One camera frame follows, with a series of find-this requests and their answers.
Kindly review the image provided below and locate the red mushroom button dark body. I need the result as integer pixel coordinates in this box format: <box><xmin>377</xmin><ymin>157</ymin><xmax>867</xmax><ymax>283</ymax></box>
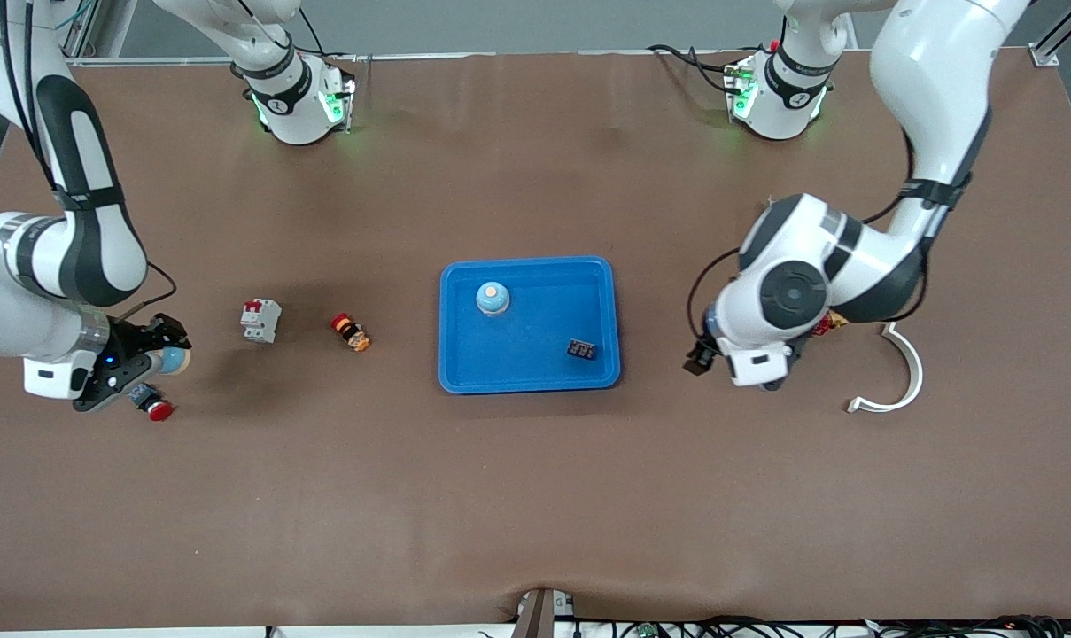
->
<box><xmin>128</xmin><ymin>383</ymin><xmax>175</xmax><ymax>423</ymax></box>

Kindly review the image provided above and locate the blue plastic tray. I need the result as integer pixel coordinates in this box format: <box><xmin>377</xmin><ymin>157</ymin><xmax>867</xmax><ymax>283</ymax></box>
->
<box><xmin>438</xmin><ymin>255</ymin><xmax>623</xmax><ymax>395</ymax></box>

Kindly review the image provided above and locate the red yellow emergency stop button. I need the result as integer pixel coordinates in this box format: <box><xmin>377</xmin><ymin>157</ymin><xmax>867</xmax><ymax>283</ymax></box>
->
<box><xmin>330</xmin><ymin>312</ymin><xmax>372</xmax><ymax>354</ymax></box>

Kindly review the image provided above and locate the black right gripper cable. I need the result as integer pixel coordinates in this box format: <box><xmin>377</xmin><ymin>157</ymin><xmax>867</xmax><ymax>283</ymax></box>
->
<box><xmin>114</xmin><ymin>261</ymin><xmax>179</xmax><ymax>322</ymax></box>

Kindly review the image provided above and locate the white circuit breaker red switch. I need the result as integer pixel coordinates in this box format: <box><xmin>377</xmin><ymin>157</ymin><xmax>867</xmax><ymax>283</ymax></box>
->
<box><xmin>239</xmin><ymin>298</ymin><xmax>283</xmax><ymax>345</ymax></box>

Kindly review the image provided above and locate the white curved plastic bracket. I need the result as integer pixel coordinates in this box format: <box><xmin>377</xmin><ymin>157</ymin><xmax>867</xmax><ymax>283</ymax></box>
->
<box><xmin>845</xmin><ymin>320</ymin><xmax>926</xmax><ymax>416</ymax></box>

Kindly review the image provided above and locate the black left arm base cable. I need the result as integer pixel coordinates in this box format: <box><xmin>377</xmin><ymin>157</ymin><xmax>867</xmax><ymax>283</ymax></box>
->
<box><xmin>648</xmin><ymin>43</ymin><xmax>749</xmax><ymax>94</ymax></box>

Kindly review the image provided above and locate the black arm base cable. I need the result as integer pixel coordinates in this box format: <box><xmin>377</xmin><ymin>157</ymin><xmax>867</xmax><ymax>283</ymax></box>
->
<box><xmin>294</xmin><ymin>9</ymin><xmax>359</xmax><ymax>65</ymax></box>
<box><xmin>648</xmin><ymin>43</ymin><xmax>749</xmax><ymax>94</ymax></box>

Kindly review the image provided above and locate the grey metal mount bracket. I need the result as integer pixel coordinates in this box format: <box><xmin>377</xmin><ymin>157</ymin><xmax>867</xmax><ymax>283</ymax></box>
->
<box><xmin>510</xmin><ymin>587</ymin><xmax>578</xmax><ymax>638</ymax></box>

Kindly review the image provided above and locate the aluminium frame with green cable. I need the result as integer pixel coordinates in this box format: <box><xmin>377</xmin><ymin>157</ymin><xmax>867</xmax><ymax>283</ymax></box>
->
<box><xmin>55</xmin><ymin>0</ymin><xmax>89</xmax><ymax>65</ymax></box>

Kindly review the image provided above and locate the black right arm base cable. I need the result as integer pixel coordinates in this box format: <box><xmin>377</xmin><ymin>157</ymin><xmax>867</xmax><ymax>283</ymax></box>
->
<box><xmin>294</xmin><ymin>9</ymin><xmax>359</xmax><ymax>65</ymax></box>

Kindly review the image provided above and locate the aluminium frame corner plate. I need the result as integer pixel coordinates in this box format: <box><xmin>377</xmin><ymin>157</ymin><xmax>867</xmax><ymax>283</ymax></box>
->
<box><xmin>1029</xmin><ymin>0</ymin><xmax>1071</xmax><ymax>67</ymax></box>

